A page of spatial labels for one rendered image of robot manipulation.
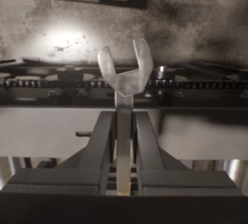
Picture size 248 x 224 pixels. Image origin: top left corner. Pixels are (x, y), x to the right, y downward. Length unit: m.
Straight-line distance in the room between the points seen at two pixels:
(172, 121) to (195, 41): 1.26
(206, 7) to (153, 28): 0.41
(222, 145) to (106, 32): 1.23
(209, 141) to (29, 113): 0.29
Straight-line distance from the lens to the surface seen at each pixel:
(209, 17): 1.56
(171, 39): 1.45
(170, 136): 0.29
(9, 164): 0.79
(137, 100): 0.50
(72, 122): 0.28
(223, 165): 0.76
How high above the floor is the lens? 1.41
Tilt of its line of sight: 73 degrees down
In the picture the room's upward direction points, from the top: 177 degrees counter-clockwise
